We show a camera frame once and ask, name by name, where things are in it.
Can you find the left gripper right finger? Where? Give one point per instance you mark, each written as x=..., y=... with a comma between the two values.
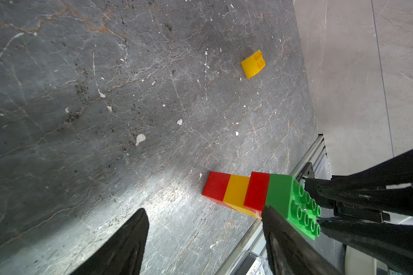
x=287, y=251

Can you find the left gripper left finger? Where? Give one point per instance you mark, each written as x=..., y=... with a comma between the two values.
x=123, y=253

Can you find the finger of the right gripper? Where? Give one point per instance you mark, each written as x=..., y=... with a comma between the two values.
x=385, y=187
x=389, y=243

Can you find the green lego brick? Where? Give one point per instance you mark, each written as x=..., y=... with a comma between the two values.
x=289, y=198

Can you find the long red lego brick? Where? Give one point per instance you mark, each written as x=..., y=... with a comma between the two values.
x=256, y=194

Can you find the small yellow lego brick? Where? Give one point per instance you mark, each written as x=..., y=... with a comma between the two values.
x=236, y=193

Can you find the small red lego brick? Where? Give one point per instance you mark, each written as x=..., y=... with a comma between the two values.
x=216, y=187

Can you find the yellow sloped lego brick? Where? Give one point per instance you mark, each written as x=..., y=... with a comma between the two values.
x=253, y=64

